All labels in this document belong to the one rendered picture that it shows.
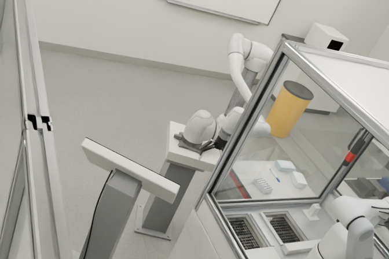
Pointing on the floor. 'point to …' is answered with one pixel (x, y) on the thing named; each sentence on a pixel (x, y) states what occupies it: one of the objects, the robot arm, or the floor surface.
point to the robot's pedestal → (146, 213)
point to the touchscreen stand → (108, 223)
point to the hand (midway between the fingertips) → (209, 161)
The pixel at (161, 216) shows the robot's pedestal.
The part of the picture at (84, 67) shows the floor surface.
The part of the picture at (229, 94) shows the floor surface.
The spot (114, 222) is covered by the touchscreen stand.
